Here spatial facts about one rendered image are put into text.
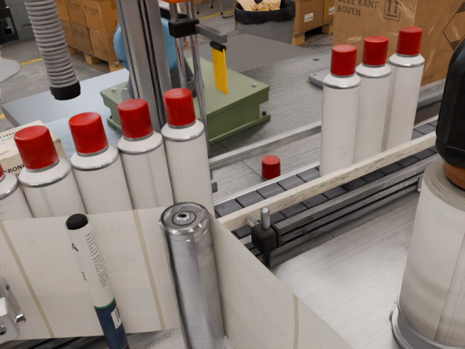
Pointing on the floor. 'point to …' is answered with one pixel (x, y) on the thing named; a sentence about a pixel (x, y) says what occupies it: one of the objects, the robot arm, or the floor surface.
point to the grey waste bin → (270, 30)
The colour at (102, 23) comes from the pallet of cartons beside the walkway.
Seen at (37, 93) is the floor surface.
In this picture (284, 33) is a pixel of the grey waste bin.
